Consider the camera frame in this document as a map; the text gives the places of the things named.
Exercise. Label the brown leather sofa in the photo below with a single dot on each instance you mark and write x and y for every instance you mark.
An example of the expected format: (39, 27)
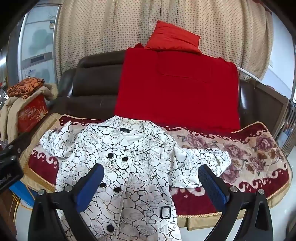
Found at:
(92, 81)

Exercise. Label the red pillow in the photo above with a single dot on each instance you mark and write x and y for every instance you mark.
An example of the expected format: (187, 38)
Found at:
(171, 37)

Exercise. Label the white pipe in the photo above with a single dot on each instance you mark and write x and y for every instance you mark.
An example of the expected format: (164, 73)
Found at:
(248, 73)

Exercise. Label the beige quilted jacket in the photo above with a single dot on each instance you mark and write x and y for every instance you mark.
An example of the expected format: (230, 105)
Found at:
(11, 109)

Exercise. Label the white crackle-patterned coat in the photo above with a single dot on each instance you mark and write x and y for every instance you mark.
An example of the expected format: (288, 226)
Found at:
(138, 185)

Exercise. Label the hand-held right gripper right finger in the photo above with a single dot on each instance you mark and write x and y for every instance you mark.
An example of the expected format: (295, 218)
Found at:
(211, 187)

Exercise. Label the floral red beige blanket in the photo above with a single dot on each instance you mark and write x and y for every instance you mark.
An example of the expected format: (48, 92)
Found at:
(254, 157)

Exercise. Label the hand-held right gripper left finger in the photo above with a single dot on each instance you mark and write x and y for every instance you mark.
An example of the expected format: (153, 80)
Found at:
(92, 185)

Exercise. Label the orange black patterned cloth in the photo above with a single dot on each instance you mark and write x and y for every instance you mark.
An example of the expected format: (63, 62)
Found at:
(25, 87)

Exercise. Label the red cardboard box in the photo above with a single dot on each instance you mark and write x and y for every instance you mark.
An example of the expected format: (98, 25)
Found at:
(30, 115)

